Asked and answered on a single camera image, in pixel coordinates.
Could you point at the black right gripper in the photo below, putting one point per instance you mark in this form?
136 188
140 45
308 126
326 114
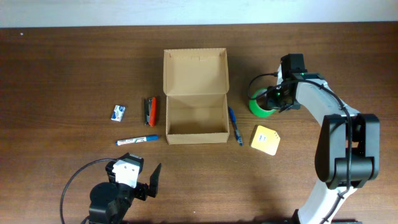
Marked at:
280 103

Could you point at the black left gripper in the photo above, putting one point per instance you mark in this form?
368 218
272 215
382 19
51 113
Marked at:
142 190

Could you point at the green tape roll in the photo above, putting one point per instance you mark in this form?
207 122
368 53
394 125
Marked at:
255 107

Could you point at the yellow spiral notepad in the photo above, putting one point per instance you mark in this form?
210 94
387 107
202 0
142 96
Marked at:
265 140

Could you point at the small blue white staple box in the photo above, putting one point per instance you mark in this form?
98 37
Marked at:
118 113

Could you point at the orange black stapler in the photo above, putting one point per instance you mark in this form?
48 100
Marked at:
150 109

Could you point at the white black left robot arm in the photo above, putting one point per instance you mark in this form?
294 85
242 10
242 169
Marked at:
111 200

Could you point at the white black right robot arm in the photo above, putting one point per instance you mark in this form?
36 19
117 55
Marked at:
348 148

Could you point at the blue white marker pen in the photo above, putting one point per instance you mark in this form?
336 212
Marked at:
137 140

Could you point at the blue ballpoint pen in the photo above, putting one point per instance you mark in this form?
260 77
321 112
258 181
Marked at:
236 130

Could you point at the brown cardboard box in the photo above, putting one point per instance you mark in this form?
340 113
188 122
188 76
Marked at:
196 83

